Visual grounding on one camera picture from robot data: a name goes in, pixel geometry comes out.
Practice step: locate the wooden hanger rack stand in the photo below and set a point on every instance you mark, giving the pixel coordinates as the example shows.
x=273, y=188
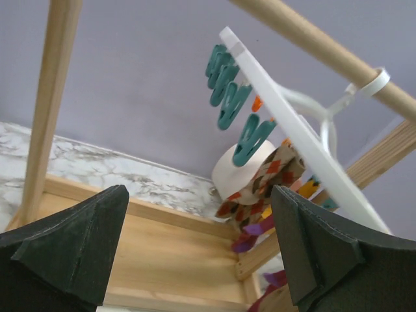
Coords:
x=166, y=260

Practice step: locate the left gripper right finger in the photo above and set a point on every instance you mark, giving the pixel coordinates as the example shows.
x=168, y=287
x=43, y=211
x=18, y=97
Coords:
x=335, y=264

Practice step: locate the white oval clip hanger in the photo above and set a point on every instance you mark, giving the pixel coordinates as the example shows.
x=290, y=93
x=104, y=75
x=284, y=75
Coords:
x=311, y=128

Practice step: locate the toy drawer cabinet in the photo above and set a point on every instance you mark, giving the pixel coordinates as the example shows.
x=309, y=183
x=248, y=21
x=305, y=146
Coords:
x=229, y=179

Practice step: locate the maroon striped sock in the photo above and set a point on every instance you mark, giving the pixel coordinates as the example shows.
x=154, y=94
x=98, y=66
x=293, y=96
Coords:
x=250, y=234
x=276, y=281

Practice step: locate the argyle patterned sock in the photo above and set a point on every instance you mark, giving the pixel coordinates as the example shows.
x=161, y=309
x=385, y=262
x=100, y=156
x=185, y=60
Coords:
x=284, y=166

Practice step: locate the teal clothespin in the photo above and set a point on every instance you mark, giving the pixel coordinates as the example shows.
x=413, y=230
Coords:
x=252, y=137
x=234, y=98

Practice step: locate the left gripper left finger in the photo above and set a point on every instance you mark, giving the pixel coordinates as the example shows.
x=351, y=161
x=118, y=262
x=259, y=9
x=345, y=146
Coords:
x=63, y=262

